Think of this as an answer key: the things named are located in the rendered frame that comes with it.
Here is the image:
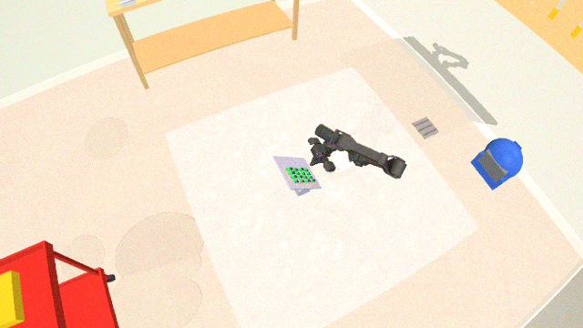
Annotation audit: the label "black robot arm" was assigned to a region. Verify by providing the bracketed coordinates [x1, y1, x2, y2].
[311, 123, 407, 179]

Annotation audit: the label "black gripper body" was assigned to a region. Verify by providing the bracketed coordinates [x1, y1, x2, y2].
[307, 137, 337, 172]

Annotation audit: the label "grey switch panel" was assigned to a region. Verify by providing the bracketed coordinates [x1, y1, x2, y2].
[273, 156, 322, 197]

